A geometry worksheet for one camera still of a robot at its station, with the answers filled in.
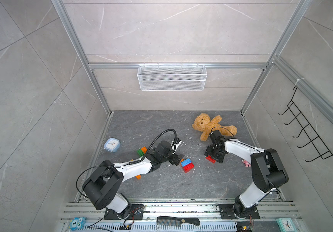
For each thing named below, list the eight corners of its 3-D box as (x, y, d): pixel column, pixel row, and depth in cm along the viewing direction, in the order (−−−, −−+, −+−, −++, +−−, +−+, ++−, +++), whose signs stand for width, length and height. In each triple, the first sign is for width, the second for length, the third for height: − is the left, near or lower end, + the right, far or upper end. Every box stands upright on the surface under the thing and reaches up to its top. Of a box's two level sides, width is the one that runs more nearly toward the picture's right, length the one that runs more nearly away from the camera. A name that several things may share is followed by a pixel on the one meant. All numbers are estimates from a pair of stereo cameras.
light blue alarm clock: (103, 152, 98) (101, 150, 95) (107, 140, 104) (105, 137, 102) (118, 152, 98) (117, 150, 95) (121, 140, 104) (120, 137, 102)
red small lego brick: (185, 174, 88) (186, 171, 85) (182, 169, 90) (182, 167, 87) (193, 168, 91) (194, 166, 87) (190, 164, 92) (191, 161, 89)
